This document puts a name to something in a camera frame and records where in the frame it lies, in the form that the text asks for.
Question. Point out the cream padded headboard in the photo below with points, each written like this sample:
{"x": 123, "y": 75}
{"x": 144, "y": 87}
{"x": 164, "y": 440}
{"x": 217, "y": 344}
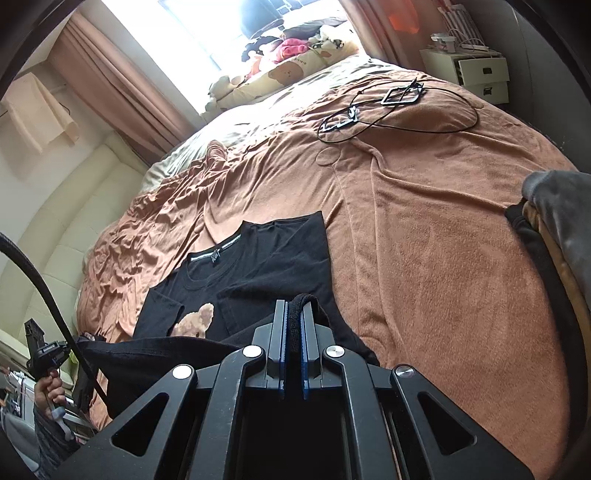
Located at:
{"x": 69, "y": 230}

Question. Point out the dark hanging clothes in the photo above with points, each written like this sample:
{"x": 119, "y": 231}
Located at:
{"x": 258, "y": 18}

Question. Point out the cream hanging cloth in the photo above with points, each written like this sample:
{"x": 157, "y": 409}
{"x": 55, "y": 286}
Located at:
{"x": 37, "y": 110}

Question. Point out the red cloth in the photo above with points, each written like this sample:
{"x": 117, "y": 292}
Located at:
{"x": 293, "y": 48}

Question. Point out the cream plush toy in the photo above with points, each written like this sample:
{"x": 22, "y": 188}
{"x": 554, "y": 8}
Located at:
{"x": 221, "y": 90}

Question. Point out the brown fleece blanket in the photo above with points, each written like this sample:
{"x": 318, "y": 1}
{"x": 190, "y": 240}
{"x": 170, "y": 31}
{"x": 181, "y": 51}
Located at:
{"x": 415, "y": 230}

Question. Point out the person's left hand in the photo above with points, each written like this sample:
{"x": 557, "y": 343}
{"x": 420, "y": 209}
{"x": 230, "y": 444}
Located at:
{"x": 46, "y": 392}

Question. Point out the black angular frame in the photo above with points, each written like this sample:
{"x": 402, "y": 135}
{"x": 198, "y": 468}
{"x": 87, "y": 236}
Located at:
{"x": 401, "y": 94}
{"x": 339, "y": 121}

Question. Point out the bear print pillow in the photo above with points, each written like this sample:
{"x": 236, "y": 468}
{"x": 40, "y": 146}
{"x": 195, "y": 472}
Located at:
{"x": 281, "y": 74}

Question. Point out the person's left forearm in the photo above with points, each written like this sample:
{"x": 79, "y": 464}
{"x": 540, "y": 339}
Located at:
{"x": 51, "y": 447}

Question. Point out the black and white plush toy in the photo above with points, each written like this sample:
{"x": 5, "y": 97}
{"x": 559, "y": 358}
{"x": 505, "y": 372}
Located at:
{"x": 261, "y": 48}

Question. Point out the pink curtain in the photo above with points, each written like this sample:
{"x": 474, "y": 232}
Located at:
{"x": 124, "y": 87}
{"x": 388, "y": 32}

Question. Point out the cream duvet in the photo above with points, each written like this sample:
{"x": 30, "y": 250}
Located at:
{"x": 277, "y": 104}

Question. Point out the black bear print t-shirt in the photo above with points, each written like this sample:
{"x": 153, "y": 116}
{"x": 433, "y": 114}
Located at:
{"x": 277, "y": 258}

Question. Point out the folded black garment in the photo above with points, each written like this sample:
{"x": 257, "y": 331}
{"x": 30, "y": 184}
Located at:
{"x": 531, "y": 240}

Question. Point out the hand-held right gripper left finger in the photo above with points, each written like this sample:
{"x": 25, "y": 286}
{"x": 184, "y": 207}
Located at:
{"x": 284, "y": 369}

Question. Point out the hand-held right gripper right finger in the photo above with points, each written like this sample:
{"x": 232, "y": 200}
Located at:
{"x": 305, "y": 369}

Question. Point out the white nightstand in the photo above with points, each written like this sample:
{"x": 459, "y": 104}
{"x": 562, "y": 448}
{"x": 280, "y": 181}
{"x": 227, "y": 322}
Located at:
{"x": 475, "y": 74}

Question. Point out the folded grey garment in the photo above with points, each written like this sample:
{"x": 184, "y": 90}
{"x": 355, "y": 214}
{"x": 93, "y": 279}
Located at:
{"x": 563, "y": 207}

